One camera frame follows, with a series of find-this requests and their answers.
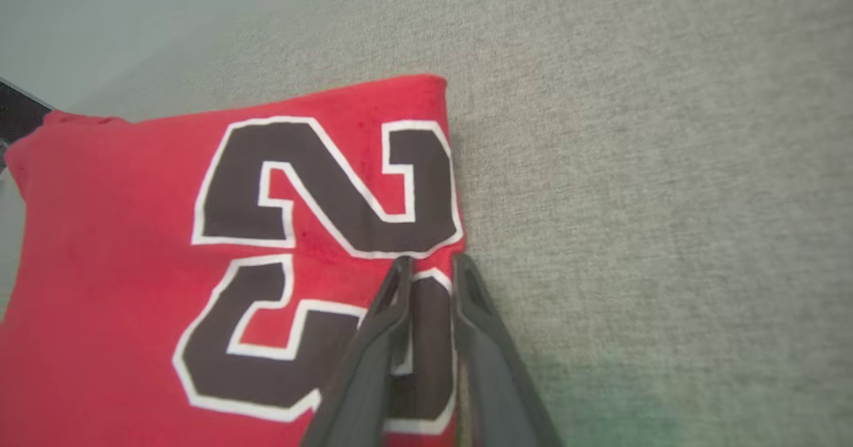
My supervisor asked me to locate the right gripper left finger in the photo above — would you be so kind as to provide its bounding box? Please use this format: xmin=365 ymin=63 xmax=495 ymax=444
xmin=300 ymin=255 xmax=415 ymax=447

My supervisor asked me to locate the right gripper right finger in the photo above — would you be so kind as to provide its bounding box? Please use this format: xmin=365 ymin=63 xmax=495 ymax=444
xmin=450 ymin=252 xmax=566 ymax=447

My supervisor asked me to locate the red and white jersey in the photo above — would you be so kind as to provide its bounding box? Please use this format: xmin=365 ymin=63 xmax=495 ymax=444
xmin=0 ymin=74 xmax=467 ymax=447

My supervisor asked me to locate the grey fabric sofa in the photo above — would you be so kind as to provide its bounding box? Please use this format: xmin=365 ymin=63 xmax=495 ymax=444
xmin=0 ymin=0 xmax=853 ymax=447

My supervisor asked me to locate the dark mesh panel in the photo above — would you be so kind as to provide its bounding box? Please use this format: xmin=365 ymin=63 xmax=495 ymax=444
xmin=0 ymin=79 xmax=54 ymax=168

